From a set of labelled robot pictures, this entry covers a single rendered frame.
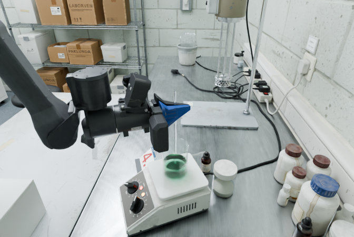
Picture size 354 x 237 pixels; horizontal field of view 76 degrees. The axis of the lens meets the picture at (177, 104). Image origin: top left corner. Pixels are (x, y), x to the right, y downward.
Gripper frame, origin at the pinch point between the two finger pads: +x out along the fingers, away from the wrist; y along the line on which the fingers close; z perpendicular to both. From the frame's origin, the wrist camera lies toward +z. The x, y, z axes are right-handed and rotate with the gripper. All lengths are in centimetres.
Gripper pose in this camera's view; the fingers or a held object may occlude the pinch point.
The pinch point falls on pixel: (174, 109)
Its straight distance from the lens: 47.4
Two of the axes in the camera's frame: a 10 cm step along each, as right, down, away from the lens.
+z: -0.1, -8.8, -4.7
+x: 9.5, -1.5, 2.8
